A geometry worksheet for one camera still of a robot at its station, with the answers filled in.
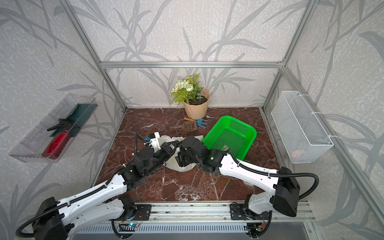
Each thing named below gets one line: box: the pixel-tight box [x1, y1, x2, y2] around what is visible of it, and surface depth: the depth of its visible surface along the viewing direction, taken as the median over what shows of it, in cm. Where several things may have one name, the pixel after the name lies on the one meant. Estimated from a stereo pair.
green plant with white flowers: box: [169, 74, 204, 108], surface depth 93 cm
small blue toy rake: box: [196, 119, 209, 128], surface depth 114 cm
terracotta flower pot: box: [183, 89, 210, 120], surface depth 107 cm
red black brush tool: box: [42, 124, 71, 160], surface depth 60 cm
